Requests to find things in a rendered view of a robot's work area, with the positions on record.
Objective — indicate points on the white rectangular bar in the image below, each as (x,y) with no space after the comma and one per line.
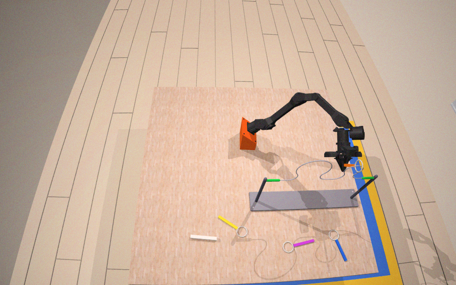
(204,237)

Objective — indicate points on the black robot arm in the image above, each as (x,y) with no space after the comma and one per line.
(356,133)

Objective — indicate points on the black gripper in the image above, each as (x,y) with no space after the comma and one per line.
(341,158)

